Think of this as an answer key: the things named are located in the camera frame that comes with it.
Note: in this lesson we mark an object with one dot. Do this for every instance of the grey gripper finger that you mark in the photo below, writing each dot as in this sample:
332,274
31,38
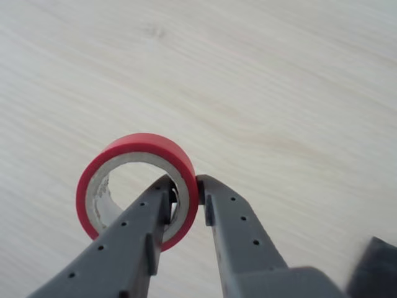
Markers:
235,236
124,248

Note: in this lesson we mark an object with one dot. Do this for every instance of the red tape roll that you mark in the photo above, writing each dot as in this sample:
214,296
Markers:
145,142

